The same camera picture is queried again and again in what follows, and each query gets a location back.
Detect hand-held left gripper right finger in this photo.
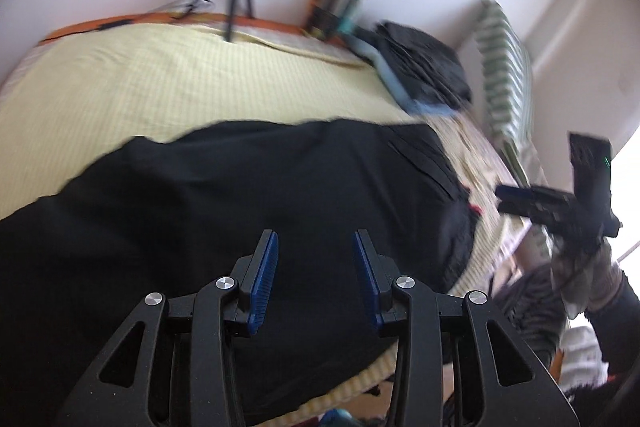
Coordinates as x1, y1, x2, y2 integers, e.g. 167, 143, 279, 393
351, 229, 581, 427

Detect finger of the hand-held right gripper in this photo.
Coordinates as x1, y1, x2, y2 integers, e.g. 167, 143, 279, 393
495, 184, 584, 233

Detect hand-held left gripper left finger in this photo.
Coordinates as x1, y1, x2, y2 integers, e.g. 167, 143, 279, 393
61, 229, 281, 427

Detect black pants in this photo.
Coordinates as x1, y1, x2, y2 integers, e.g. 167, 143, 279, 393
0, 118, 482, 427

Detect person's right hand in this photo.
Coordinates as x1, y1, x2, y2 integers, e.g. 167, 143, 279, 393
548, 236, 625, 319

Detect person's grey striped clothing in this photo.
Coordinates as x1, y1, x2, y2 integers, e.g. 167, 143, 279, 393
497, 264, 568, 360

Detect green striped pillow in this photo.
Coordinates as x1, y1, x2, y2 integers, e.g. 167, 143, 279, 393
472, 0, 537, 150

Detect blue folded garment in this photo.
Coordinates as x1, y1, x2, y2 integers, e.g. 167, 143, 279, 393
347, 34, 462, 118

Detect yellow striped bed sheet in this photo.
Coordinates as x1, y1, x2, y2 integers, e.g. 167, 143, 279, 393
0, 22, 551, 427

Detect orange bedding edge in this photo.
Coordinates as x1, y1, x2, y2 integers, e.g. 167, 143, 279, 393
39, 11, 351, 48

